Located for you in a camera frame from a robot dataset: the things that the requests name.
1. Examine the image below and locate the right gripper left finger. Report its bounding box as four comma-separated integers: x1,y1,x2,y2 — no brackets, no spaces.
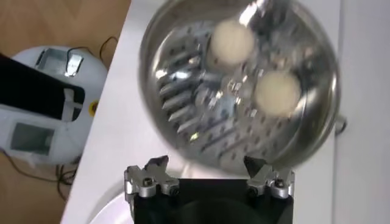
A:
124,155,180,199

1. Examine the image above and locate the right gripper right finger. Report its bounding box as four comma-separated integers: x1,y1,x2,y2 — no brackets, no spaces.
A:
243,155,296,200

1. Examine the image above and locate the white steamed baozi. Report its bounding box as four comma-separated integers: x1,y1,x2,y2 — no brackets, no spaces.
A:
254,71,302,118
208,19,255,66

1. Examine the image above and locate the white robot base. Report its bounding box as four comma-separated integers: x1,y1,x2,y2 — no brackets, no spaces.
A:
0,45,109,167

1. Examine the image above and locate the perforated steel steamer basket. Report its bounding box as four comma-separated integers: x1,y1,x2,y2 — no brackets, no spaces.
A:
138,0,341,177

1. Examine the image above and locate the round white plate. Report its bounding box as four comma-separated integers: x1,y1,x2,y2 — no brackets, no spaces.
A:
87,179,135,224

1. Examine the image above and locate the yellow emergency stop button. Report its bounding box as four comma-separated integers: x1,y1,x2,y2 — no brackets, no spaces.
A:
88,99,99,117

